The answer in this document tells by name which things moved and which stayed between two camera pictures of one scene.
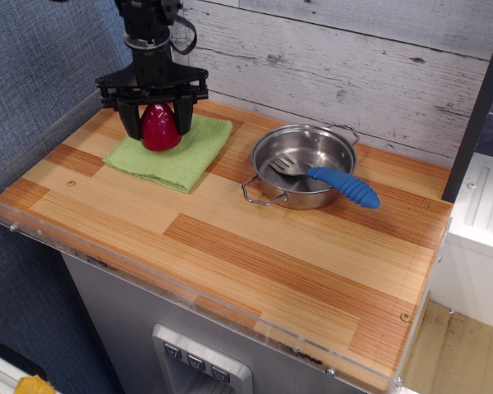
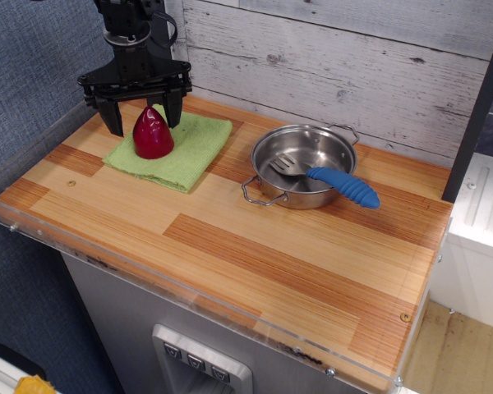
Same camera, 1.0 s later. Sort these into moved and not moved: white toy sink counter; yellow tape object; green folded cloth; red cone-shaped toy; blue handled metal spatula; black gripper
Moved: black gripper; red cone-shaped toy
Not moved: yellow tape object; green folded cloth; blue handled metal spatula; white toy sink counter
